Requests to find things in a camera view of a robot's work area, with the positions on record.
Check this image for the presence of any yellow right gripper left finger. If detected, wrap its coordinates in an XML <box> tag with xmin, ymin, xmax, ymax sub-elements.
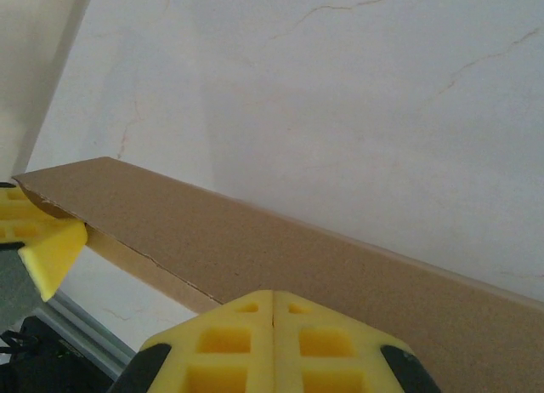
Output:
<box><xmin>112</xmin><ymin>289</ymin><xmax>275</xmax><ymax>393</ymax></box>

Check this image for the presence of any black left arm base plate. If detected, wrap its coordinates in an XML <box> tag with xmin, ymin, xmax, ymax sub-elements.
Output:
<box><xmin>0</xmin><ymin>316</ymin><xmax>128</xmax><ymax>393</ymax></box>

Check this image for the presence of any brown cardboard box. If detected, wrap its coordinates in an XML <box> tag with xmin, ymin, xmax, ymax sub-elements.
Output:
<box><xmin>11</xmin><ymin>156</ymin><xmax>544</xmax><ymax>393</ymax></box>

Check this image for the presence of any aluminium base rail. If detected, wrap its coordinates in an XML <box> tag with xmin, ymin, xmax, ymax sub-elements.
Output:
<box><xmin>31</xmin><ymin>288</ymin><xmax>137</xmax><ymax>379</ymax></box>

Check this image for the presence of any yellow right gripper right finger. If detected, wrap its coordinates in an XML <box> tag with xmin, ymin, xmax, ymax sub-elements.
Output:
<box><xmin>273</xmin><ymin>290</ymin><xmax>443</xmax><ymax>393</ymax></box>

